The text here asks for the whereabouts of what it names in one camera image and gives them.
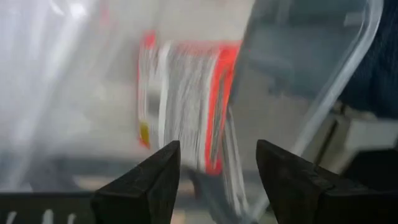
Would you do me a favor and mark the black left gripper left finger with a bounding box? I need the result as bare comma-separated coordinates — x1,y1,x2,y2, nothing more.
90,140,181,224

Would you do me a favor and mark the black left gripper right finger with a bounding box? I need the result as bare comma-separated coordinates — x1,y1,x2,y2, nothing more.
255,139,335,224

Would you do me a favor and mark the orange chicken ramen pack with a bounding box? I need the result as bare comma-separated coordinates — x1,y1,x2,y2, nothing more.
136,29,243,177

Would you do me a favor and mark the clear plastic bin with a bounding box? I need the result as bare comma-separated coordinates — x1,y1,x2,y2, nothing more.
0,0,385,224

